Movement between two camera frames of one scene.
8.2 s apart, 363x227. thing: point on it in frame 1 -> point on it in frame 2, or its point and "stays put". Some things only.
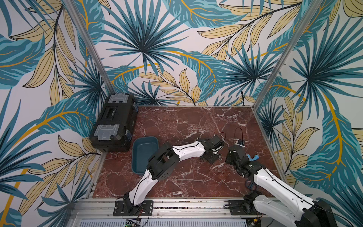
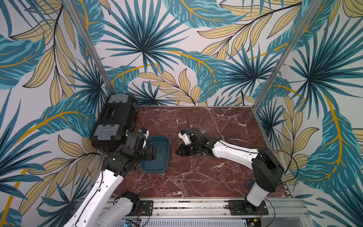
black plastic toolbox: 111,130 stays put
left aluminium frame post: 89,46 stays put
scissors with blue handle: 252,186 stays put
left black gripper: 212,160 -> 151,153
